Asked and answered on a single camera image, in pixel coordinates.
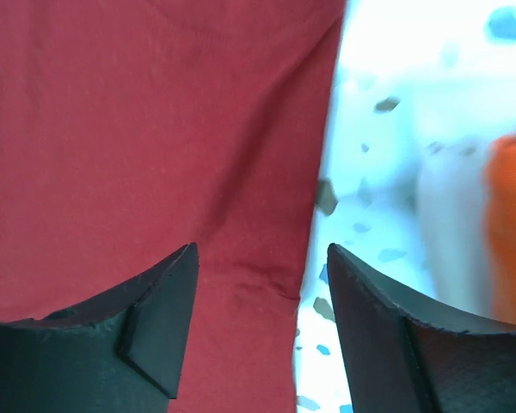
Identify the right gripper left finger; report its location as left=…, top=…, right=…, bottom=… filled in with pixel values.
left=0, top=243, right=198, bottom=413

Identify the dark red t shirt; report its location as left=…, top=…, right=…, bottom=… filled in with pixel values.
left=0, top=1, right=345, bottom=412

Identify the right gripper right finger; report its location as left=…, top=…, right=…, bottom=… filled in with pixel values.
left=327, top=244, right=516, bottom=413

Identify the orange folded t shirt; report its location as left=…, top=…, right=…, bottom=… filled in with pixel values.
left=486, top=134, right=516, bottom=324

